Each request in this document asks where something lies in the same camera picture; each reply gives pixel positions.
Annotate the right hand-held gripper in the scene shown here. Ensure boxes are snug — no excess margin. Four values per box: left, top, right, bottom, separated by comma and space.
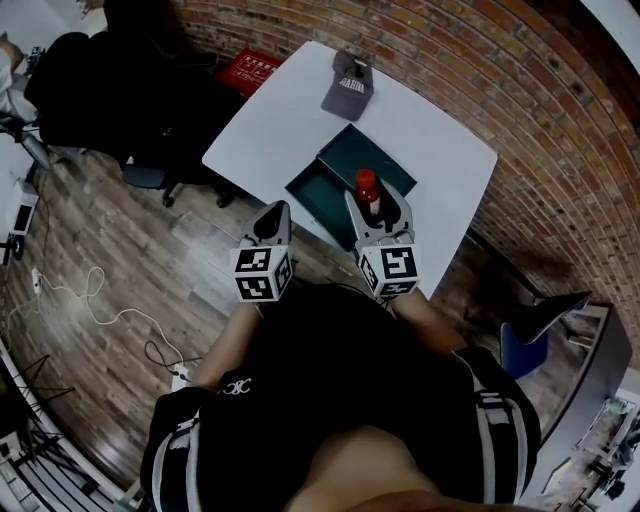
344, 186, 421, 300

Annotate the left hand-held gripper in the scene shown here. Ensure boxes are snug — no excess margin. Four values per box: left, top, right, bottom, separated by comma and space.
229, 200, 296, 304

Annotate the red capped bottle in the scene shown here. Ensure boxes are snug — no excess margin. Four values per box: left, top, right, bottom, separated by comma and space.
354, 168, 385, 225

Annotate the dark green box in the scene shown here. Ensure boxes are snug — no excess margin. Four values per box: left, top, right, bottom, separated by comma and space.
284, 123, 418, 253

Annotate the person's left forearm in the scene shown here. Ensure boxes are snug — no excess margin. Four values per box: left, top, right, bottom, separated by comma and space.
192, 302, 262, 391

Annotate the person's right forearm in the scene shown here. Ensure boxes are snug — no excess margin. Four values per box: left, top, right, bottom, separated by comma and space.
392, 294, 469, 359

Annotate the red plastic crate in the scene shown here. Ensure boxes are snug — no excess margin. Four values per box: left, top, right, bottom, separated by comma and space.
217, 47, 284, 99

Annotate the white box appliance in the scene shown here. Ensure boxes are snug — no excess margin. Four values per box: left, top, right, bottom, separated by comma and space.
7, 182, 40, 236

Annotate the white table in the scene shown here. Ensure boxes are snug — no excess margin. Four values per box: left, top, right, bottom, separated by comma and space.
201, 40, 499, 301

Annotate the grey baseball cap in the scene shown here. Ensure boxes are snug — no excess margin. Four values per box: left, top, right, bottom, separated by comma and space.
320, 49, 375, 122

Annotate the black office chair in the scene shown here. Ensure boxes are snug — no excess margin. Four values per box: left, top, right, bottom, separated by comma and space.
24, 29, 126, 151
119, 29, 241, 209

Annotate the person's torso in black shirt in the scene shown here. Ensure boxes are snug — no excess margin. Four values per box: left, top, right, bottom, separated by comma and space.
139, 284, 541, 512

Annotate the blue and black chair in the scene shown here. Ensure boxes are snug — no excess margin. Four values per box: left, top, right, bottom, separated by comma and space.
501, 291, 594, 381

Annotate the dark grey desk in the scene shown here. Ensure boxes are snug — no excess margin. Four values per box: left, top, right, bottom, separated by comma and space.
542, 302, 634, 441

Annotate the black tripod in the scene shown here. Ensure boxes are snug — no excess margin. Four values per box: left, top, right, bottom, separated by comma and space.
19, 352, 76, 401

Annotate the grey lab equipment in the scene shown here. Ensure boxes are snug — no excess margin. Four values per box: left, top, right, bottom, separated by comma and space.
574, 394, 640, 496

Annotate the white metal rack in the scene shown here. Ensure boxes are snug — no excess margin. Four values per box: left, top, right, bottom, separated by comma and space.
0, 429, 146, 512

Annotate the black floor cable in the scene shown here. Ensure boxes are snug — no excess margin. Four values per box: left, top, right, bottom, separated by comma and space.
144, 340, 201, 371

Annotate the white floor cable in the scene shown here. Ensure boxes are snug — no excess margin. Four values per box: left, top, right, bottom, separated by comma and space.
9, 266, 186, 366

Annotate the grey backpack strap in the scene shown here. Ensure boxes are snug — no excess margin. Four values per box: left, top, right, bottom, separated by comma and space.
152, 417, 201, 512
472, 384, 524, 506

